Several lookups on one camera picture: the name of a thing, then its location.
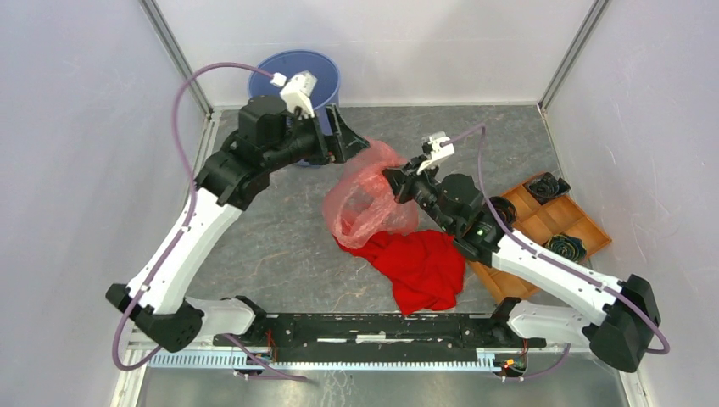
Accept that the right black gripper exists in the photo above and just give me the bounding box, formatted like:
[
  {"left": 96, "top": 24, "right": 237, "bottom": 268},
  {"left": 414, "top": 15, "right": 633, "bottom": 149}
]
[{"left": 382, "top": 153, "right": 456, "bottom": 234}]

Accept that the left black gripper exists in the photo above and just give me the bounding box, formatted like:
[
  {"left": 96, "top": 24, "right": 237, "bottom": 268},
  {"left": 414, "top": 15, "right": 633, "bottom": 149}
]
[{"left": 264, "top": 103, "right": 370, "bottom": 173}]

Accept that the red translucent trash bag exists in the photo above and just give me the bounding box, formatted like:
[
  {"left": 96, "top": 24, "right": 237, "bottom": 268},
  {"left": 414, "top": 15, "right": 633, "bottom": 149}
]
[{"left": 322, "top": 140, "right": 419, "bottom": 248}]

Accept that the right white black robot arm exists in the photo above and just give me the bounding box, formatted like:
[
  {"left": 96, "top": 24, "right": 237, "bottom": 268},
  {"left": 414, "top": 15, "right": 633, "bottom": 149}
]
[{"left": 382, "top": 157, "right": 671, "bottom": 372}]

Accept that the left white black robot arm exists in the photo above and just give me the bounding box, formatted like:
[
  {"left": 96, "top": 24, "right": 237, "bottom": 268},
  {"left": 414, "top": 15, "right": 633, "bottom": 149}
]
[{"left": 106, "top": 96, "right": 370, "bottom": 353}]

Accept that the blue plastic trash bin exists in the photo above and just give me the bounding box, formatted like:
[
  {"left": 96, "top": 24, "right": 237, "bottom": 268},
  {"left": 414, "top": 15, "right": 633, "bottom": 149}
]
[{"left": 237, "top": 49, "right": 341, "bottom": 168}]

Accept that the red cloth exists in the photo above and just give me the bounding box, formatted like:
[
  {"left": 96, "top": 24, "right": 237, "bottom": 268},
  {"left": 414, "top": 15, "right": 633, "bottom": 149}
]
[{"left": 338, "top": 230, "right": 465, "bottom": 316}]

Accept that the black roll in middle compartment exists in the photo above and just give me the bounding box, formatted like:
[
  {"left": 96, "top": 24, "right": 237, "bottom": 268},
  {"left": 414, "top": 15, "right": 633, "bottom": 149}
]
[{"left": 489, "top": 196, "right": 517, "bottom": 228}]

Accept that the black roll in compartment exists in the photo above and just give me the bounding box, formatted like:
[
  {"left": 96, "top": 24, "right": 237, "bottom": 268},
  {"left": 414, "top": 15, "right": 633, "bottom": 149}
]
[
  {"left": 544, "top": 233, "right": 588, "bottom": 263},
  {"left": 524, "top": 172, "right": 571, "bottom": 204},
  {"left": 489, "top": 196, "right": 517, "bottom": 228}
]

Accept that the orange compartment tray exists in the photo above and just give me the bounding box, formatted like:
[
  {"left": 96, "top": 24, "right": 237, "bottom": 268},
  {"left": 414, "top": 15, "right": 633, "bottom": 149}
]
[{"left": 465, "top": 172, "right": 613, "bottom": 304}]

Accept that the black roll in far compartment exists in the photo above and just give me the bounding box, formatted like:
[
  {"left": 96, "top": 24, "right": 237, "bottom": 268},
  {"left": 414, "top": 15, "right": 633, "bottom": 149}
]
[{"left": 524, "top": 172, "right": 571, "bottom": 204}]

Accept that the black roll in right compartment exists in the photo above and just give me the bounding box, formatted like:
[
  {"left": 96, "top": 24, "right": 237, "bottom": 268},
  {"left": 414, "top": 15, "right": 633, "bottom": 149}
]
[{"left": 544, "top": 233, "right": 588, "bottom": 263}]

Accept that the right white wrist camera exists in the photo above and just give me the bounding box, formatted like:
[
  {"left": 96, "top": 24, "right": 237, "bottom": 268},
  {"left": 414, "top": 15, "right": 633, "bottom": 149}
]
[{"left": 417, "top": 131, "right": 455, "bottom": 174}]

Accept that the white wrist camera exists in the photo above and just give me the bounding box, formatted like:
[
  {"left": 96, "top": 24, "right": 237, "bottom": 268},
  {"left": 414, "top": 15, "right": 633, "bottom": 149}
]
[
  {"left": 417, "top": 131, "right": 455, "bottom": 174},
  {"left": 270, "top": 70, "right": 317, "bottom": 119}
]

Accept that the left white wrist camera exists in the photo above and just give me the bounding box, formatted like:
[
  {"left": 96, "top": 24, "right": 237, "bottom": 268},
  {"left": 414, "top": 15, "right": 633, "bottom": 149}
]
[{"left": 270, "top": 70, "right": 317, "bottom": 119}]

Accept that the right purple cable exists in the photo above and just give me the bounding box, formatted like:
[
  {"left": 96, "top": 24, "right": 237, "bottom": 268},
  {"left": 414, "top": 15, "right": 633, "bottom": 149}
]
[{"left": 440, "top": 124, "right": 672, "bottom": 382}]

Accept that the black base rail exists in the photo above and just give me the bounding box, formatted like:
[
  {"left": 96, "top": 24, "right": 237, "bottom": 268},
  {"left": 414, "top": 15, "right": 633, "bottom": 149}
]
[{"left": 240, "top": 313, "right": 547, "bottom": 363}]

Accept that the left aluminium frame post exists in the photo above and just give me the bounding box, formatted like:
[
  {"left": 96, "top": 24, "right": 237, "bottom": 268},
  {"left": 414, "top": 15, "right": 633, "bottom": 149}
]
[{"left": 139, "top": 0, "right": 214, "bottom": 116}]

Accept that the aluminium frame post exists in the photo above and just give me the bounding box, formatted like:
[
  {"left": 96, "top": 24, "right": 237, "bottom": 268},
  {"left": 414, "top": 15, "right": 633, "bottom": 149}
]
[
  {"left": 538, "top": 0, "right": 610, "bottom": 112},
  {"left": 139, "top": 0, "right": 214, "bottom": 116}
]

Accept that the right aluminium frame post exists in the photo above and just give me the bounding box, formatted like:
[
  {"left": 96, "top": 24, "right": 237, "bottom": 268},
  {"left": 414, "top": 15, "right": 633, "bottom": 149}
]
[{"left": 538, "top": 0, "right": 610, "bottom": 112}]

